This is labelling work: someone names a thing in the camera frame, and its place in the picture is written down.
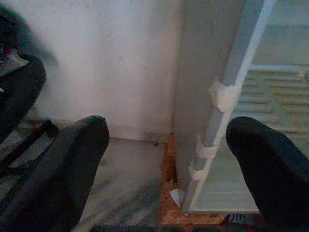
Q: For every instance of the red-brown brick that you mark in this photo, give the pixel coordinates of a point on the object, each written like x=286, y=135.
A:
x=170, y=164

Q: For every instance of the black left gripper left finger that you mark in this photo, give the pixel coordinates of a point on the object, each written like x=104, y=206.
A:
x=55, y=174

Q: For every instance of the white paper scrap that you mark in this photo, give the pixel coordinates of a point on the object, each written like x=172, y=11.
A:
x=177, y=197

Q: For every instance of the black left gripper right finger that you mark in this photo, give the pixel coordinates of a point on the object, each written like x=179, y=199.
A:
x=272, y=169

